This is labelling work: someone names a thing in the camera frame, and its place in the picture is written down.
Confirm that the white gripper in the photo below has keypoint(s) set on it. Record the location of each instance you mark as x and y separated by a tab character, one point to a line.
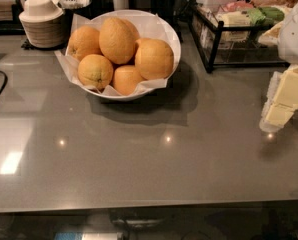
295	37

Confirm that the large orange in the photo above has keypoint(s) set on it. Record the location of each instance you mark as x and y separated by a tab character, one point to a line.
154	59

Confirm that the front centre orange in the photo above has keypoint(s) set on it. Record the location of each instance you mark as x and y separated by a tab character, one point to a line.
125	79

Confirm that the tall centre orange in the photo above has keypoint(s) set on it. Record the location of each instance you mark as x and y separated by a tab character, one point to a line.
117	40

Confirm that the front left orange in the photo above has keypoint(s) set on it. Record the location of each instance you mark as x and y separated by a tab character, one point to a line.
95	70

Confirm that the back left orange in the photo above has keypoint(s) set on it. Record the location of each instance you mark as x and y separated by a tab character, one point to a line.
83	41

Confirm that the green tea packets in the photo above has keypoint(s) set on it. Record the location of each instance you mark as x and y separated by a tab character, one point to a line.
265	16

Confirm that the white cup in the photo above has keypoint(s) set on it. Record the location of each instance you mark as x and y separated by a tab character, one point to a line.
121	4

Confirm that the black stirrer holder cup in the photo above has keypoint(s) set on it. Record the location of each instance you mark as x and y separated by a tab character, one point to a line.
72	7

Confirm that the stack of paper bowls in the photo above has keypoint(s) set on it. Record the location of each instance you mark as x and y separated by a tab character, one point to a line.
44	23

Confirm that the black wire tea rack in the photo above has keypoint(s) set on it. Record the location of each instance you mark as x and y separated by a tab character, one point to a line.
227	39

